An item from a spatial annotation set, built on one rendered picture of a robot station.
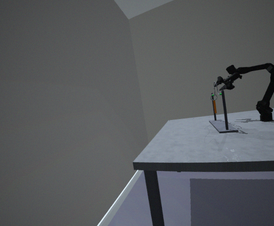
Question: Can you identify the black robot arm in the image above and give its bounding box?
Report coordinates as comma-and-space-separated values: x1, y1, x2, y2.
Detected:
225, 63, 274, 122

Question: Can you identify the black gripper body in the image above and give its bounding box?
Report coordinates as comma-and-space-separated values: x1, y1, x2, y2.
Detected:
218, 76, 234, 85

